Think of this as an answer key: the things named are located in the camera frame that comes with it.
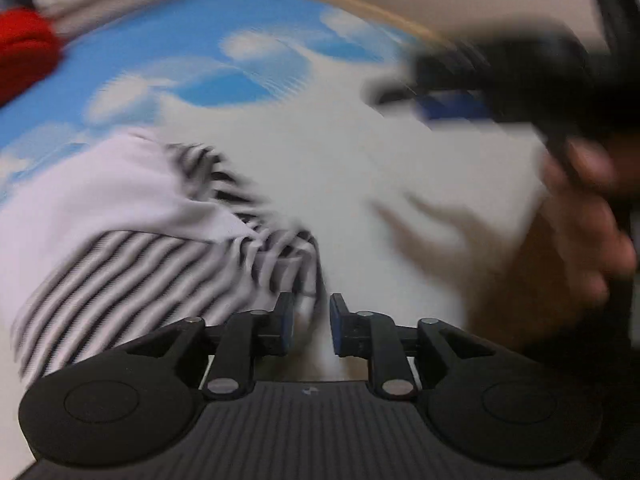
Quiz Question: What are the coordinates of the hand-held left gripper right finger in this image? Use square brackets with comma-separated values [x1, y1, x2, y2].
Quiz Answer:
[329, 293, 503, 401]

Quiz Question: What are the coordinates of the red knitted sweater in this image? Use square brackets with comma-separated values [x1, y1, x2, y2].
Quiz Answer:
[0, 7, 64, 107]

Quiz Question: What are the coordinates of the blue printed bedsheet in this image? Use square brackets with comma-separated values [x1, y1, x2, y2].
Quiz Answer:
[0, 0, 426, 191]

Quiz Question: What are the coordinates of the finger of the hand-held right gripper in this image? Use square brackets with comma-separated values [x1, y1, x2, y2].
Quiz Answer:
[369, 84, 495, 125]

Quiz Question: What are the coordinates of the person's right hand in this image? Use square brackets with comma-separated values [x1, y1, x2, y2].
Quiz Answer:
[470, 141, 638, 356]

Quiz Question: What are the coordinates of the black white striped shirt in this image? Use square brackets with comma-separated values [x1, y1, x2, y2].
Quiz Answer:
[0, 95, 549, 384]

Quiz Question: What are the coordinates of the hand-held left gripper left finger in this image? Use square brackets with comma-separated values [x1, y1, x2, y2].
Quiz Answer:
[125, 292, 297, 402]

